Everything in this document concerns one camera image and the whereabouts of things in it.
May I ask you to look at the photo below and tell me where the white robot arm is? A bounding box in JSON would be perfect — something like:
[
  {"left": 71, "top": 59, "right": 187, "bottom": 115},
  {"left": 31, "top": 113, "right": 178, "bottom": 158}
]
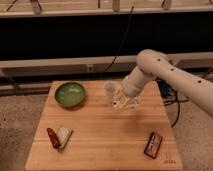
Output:
[{"left": 112, "top": 49, "right": 213, "bottom": 117}]

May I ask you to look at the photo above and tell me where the small clear plastic bottle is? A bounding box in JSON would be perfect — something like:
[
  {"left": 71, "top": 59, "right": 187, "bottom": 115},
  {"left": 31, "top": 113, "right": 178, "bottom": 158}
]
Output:
[{"left": 112, "top": 95, "right": 130, "bottom": 109}]

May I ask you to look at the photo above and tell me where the black hanging cable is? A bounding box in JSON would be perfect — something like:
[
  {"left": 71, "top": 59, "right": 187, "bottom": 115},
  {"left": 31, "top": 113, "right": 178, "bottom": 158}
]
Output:
[{"left": 100, "top": 5, "right": 135, "bottom": 75}]

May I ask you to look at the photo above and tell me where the black floor cable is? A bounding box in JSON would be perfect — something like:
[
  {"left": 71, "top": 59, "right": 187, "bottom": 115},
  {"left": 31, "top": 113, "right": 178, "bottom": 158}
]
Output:
[{"left": 159, "top": 79, "right": 190, "bottom": 128}]

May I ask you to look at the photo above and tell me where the white wall outlet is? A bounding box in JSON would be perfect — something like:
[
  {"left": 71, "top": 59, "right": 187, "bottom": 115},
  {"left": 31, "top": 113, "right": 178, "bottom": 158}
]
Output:
[{"left": 87, "top": 65, "right": 94, "bottom": 72}]

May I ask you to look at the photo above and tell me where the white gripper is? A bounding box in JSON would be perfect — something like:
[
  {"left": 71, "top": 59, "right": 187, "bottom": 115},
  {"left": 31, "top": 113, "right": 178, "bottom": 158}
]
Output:
[{"left": 113, "top": 76, "right": 144, "bottom": 109}]

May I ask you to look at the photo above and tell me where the green ceramic bowl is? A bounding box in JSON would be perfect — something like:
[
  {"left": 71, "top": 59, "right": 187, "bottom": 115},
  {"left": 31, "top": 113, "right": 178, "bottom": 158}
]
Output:
[{"left": 54, "top": 82, "right": 86, "bottom": 107}]

